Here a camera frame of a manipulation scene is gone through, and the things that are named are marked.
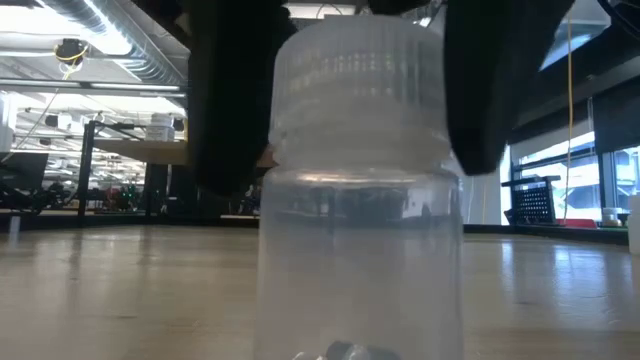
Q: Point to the black background monitor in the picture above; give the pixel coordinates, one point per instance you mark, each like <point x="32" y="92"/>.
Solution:
<point x="22" y="172"/>

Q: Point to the silver ventilation duct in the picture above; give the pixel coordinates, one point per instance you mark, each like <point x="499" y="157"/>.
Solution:
<point x="150" y="70"/>

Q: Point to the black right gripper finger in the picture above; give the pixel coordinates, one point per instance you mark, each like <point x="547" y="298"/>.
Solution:
<point x="485" y="75"/>
<point x="230" y="100"/>

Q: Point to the red bin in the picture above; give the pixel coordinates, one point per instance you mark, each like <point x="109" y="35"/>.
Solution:
<point x="580" y="223"/>

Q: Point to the wooden shelf black metal frame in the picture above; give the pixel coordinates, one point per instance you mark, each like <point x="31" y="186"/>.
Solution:
<point x="145" y="152"/>

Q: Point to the silver ceiling hood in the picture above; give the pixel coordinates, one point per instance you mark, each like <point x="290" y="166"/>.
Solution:
<point x="585" y="35"/>

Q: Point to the green tray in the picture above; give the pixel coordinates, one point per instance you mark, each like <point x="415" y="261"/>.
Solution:
<point x="612" y="229"/>

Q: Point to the white medicine bottle blue label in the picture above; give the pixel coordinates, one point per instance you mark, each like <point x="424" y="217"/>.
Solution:
<point x="160" y="129"/>

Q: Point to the black pegboard rack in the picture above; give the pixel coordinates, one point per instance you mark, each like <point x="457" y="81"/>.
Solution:
<point x="535" y="202"/>

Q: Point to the black aluminium table frame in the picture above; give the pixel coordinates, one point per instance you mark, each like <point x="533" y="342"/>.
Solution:
<point x="550" y="235"/>

